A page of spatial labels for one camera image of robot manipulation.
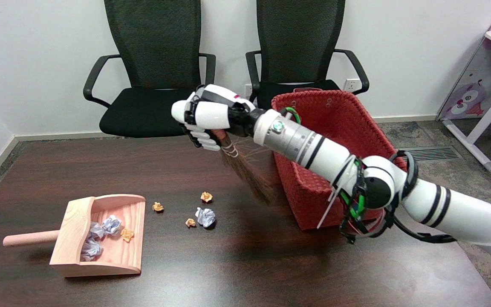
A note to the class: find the white wall socket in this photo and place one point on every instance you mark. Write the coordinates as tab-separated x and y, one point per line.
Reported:
248	88
351	84

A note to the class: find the brown straw hand broom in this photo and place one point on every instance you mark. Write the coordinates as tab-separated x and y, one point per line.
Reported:
249	179

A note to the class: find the white pink children's desk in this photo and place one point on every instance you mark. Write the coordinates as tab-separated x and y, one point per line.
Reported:
469	100

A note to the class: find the yellow paper ball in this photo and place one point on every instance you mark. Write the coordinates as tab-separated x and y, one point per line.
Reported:
158	207
206	196
190	222
127	234

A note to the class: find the red woven basket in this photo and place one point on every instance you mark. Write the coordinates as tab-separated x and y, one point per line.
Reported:
335	119

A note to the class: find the black mesh office chair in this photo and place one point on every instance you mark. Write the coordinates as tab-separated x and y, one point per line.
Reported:
296	42
156	42

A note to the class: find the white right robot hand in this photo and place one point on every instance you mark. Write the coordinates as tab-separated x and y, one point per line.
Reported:
211	113

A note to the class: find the metal floor vent grille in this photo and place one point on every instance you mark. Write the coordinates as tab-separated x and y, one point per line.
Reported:
437	154

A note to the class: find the wooden dustpan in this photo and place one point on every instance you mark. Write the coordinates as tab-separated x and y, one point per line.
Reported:
117	256

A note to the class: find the white paper ball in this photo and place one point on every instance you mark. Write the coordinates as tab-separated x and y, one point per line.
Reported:
96	230
111	224
206	217
91	249

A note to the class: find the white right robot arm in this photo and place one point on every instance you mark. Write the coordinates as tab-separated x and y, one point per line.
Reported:
313	149

